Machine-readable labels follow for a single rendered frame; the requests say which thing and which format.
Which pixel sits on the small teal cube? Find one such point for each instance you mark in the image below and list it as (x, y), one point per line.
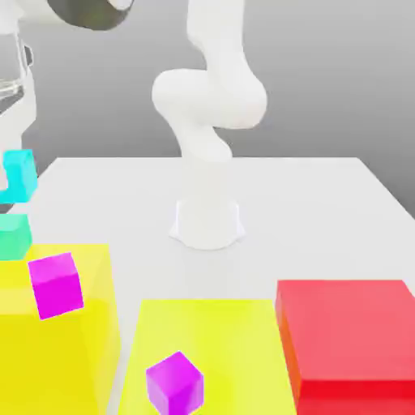
(13, 236)

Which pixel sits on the small cyan cube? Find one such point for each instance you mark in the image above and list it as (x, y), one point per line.
(21, 175)

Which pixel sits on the small magenta cube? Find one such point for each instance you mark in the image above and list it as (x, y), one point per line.
(175, 384)
(56, 288)

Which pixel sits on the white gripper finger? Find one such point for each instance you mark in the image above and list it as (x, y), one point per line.
(3, 171)

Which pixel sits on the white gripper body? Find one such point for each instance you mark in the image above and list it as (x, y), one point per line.
(13, 129)

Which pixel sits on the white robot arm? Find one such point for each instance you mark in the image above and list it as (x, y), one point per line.
(207, 103)

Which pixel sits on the large red box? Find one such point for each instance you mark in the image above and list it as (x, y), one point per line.
(350, 330)

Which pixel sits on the large lime yellow box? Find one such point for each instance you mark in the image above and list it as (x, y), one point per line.
(233, 340)

